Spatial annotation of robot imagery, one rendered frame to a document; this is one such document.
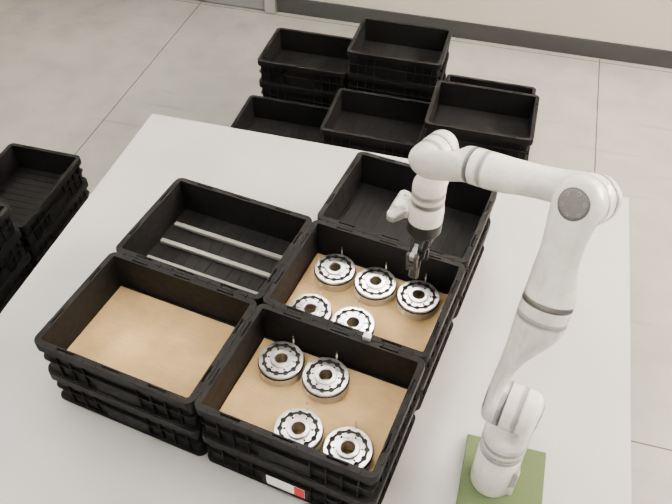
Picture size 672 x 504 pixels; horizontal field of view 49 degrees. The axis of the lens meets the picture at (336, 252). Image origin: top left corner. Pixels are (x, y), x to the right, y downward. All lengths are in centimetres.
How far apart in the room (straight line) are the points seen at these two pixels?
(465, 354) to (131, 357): 81
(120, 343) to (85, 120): 229
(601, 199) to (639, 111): 291
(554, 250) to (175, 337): 91
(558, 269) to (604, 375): 70
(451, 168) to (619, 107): 280
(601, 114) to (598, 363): 227
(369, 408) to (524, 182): 60
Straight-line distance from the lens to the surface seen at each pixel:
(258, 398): 163
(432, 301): 177
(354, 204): 203
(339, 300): 179
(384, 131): 305
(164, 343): 175
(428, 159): 139
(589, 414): 186
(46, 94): 419
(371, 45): 339
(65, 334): 178
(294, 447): 145
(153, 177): 238
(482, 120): 298
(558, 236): 127
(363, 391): 164
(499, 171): 134
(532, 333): 133
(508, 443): 149
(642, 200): 357
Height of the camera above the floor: 220
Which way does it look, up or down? 46 degrees down
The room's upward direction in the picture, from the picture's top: 1 degrees clockwise
